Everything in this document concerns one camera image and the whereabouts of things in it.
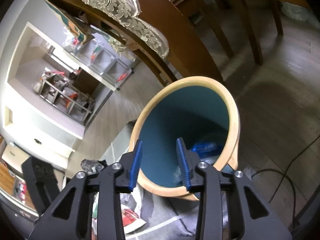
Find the white rolling shelf cart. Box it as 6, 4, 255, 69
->
62, 27, 136, 91

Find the wooden dining chair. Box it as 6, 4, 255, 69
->
45, 0, 223, 85

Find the black plastic bag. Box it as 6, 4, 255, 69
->
80, 159, 107, 175

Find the black floor cable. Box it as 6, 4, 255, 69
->
251, 134, 320, 221

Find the metal storage rack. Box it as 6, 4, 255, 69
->
33, 71, 95, 125

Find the blue package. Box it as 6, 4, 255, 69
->
190, 142, 223, 159

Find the white door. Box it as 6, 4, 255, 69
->
3, 106, 73, 170

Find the grey checked table cloth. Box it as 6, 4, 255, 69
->
91, 121, 230, 240

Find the red white snack wrapper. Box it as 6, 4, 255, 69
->
92, 193, 146, 239

